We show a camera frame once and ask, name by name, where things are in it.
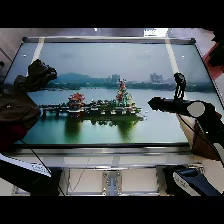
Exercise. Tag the orange-brown garment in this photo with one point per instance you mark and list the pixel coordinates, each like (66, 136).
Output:
(204, 147)

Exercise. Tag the red garment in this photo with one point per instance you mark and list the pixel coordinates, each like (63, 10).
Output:
(10, 138)

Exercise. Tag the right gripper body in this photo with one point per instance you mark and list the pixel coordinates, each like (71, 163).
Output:
(160, 104)

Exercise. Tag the silver frame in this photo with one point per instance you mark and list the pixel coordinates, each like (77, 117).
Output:
(111, 181)

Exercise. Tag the brown T-shirt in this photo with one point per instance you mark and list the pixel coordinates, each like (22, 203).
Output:
(16, 110)

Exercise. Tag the beige garment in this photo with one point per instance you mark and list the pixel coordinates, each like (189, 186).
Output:
(187, 128)

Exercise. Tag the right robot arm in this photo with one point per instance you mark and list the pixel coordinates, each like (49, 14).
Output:
(213, 120)

